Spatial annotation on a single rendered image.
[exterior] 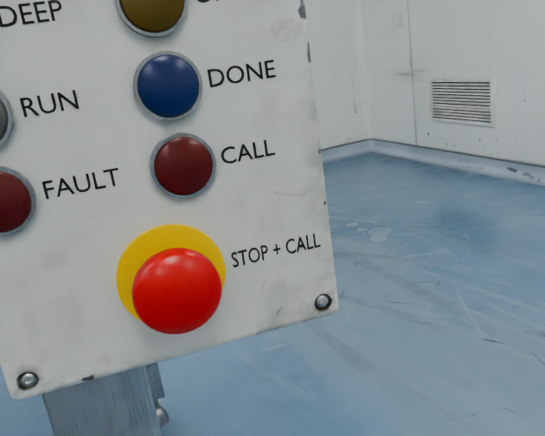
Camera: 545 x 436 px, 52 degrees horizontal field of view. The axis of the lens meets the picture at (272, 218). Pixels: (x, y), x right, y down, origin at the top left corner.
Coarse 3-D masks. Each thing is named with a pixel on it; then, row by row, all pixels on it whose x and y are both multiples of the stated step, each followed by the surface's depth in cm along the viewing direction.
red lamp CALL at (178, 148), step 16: (176, 144) 25; (192, 144) 25; (160, 160) 25; (176, 160) 25; (192, 160) 25; (208, 160) 26; (160, 176) 25; (176, 176) 25; (192, 176) 26; (208, 176) 26; (176, 192) 26; (192, 192) 26
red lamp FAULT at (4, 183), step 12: (0, 180) 23; (12, 180) 23; (0, 192) 23; (12, 192) 23; (24, 192) 24; (0, 204) 23; (12, 204) 24; (24, 204) 24; (0, 216) 24; (12, 216) 24; (24, 216) 24; (0, 228) 24; (12, 228) 24
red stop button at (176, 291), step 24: (144, 264) 24; (168, 264) 24; (192, 264) 24; (144, 288) 24; (168, 288) 24; (192, 288) 25; (216, 288) 25; (144, 312) 24; (168, 312) 24; (192, 312) 25
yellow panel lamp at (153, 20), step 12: (120, 0) 23; (132, 0) 23; (144, 0) 23; (156, 0) 23; (168, 0) 23; (180, 0) 24; (132, 12) 23; (144, 12) 23; (156, 12) 23; (168, 12) 24; (180, 12) 24; (132, 24) 24; (144, 24) 23; (156, 24) 24; (168, 24) 24
